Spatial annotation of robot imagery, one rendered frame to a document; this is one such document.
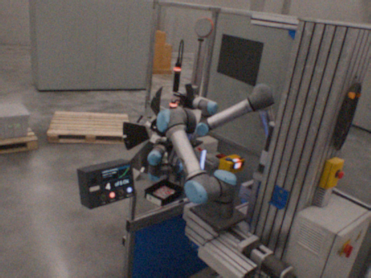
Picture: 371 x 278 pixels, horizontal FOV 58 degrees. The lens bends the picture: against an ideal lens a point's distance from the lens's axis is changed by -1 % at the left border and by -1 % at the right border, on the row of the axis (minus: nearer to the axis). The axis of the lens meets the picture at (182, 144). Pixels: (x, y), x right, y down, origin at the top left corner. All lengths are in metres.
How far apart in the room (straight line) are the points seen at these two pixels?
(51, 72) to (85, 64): 0.74
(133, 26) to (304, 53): 6.65
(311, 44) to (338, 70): 0.16
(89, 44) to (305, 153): 6.59
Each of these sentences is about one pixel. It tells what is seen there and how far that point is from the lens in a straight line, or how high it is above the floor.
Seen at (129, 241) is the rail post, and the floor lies 0.73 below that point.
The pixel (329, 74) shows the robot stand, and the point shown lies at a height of 1.84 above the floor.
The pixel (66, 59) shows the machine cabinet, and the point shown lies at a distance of 7.70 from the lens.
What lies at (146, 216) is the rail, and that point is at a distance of 2.04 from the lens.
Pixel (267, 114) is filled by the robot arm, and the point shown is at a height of 1.48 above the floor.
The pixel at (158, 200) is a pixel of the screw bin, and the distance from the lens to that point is 2.22.
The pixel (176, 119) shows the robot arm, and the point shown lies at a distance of 1.77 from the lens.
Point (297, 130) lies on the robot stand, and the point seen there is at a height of 1.57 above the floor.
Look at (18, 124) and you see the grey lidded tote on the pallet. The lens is 4.94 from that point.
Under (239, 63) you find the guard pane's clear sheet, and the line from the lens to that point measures 2.85.
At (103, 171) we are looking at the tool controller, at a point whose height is 1.24.
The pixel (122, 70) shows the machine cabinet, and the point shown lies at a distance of 8.07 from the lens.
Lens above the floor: 2.02
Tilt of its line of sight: 22 degrees down
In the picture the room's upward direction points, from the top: 7 degrees clockwise
